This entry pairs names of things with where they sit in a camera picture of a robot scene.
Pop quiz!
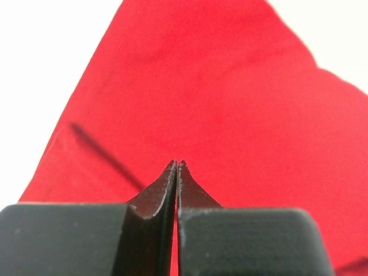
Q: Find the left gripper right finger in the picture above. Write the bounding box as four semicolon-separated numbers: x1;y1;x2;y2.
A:
177;161;334;275

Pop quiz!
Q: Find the red t shirt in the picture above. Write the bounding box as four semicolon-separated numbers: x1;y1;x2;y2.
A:
21;1;367;267

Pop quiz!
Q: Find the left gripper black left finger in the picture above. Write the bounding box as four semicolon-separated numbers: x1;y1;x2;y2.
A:
1;161;177;275

